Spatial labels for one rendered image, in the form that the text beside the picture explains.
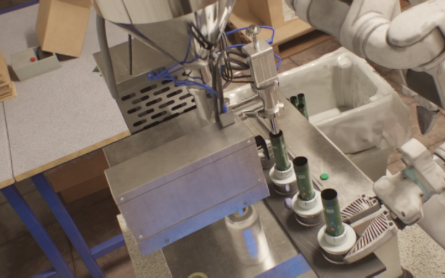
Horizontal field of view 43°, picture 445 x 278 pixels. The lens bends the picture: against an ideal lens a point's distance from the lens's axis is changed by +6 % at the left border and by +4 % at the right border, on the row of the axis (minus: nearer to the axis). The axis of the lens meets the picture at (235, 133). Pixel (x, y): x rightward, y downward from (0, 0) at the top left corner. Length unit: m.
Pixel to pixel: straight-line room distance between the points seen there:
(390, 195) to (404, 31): 0.33
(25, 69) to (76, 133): 0.61
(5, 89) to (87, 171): 0.59
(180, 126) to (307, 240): 0.38
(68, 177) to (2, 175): 0.79
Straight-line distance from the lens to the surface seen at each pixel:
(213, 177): 0.96
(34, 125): 2.40
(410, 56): 1.18
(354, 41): 1.25
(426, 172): 1.08
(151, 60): 1.21
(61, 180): 2.96
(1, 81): 2.64
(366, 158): 2.19
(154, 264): 1.60
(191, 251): 1.21
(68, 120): 2.34
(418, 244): 1.50
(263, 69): 1.04
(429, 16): 1.17
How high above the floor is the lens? 1.92
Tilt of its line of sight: 37 degrees down
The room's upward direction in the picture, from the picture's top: 16 degrees counter-clockwise
